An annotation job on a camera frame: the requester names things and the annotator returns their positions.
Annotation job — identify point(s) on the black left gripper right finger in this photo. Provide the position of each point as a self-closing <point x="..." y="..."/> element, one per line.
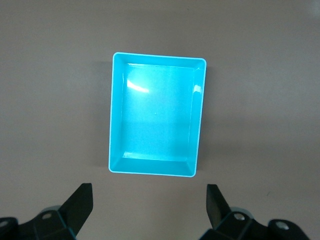
<point x="220" y="215"/>

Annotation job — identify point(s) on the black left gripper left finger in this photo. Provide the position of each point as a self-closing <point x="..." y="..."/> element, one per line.
<point x="75" y="212"/>

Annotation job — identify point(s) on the blue plastic box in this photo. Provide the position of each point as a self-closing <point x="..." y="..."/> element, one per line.
<point x="155" y="112"/>

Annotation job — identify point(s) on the large table cover mat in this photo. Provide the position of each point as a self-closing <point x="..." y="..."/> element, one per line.
<point x="50" y="100"/>

